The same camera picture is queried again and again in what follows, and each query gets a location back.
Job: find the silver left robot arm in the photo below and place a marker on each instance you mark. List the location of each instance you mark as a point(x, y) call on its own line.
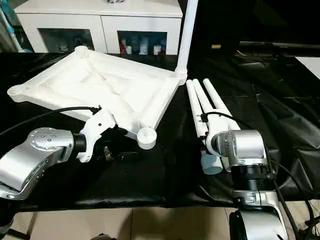
point(37, 155)

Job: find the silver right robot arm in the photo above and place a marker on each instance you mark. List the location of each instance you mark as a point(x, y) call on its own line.
point(245, 147)

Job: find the small yellow label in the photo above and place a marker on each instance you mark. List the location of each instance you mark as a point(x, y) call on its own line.
point(216, 46)

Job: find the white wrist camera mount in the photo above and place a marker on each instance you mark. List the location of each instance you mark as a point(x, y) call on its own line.
point(212, 122)
point(97, 125)

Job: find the white plastic table leg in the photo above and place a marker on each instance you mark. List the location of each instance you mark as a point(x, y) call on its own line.
point(215, 100)
point(200, 100)
point(192, 105)
point(186, 37)

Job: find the long black rod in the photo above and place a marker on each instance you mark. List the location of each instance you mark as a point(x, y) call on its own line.
point(280, 45)

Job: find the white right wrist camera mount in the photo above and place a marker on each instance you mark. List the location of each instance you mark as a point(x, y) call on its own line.
point(212, 122)

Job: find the small grey patterned ornament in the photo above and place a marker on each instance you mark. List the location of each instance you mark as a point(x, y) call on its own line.
point(115, 1)

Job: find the black work mat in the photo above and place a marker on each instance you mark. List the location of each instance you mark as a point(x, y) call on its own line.
point(150, 180)

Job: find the flat white board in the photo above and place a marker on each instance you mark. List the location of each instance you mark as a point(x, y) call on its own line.
point(310, 66)

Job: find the teal and white pole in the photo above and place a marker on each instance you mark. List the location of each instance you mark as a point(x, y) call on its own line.
point(15, 40)

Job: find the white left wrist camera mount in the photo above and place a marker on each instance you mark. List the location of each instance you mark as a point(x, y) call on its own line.
point(97, 125)

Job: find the white glass door cabinet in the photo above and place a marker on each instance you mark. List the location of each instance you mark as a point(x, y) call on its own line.
point(100, 20)

